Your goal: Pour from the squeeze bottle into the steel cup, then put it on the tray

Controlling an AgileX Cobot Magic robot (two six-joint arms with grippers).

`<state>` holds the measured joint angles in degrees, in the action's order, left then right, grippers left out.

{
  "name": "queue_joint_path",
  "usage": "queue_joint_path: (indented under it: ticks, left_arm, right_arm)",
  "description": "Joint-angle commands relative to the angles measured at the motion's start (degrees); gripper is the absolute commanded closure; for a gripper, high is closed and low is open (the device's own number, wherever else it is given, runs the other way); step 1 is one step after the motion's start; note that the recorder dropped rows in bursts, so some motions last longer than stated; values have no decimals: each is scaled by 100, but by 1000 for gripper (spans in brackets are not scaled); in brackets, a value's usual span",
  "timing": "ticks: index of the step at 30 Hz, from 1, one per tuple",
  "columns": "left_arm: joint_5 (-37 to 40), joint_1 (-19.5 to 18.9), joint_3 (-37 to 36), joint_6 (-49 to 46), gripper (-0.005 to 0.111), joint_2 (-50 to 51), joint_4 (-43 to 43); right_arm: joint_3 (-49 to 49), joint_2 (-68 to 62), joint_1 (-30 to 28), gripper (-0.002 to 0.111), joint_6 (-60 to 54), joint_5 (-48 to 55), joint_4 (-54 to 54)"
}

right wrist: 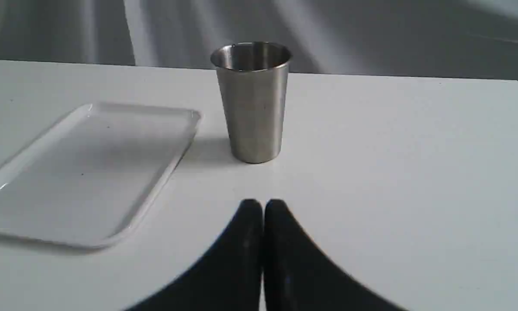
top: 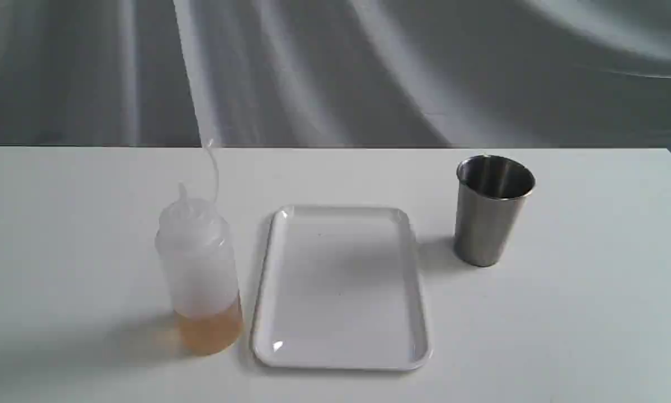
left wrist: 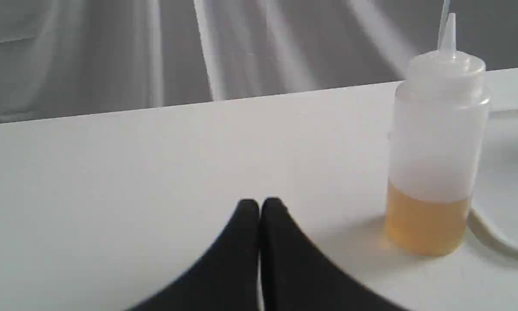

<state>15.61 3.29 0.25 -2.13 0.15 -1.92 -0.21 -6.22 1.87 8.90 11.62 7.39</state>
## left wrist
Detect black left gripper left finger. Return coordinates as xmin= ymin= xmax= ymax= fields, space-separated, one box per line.
xmin=133 ymin=199 xmax=260 ymax=311

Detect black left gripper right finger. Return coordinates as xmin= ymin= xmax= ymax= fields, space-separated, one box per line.
xmin=261 ymin=197 xmax=401 ymax=311

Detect translucent squeeze bottle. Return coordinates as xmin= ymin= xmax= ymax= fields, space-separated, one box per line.
xmin=385 ymin=0 xmax=491 ymax=256

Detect white plastic tray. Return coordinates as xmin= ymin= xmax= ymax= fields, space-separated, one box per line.
xmin=468 ymin=109 xmax=518 ymax=259

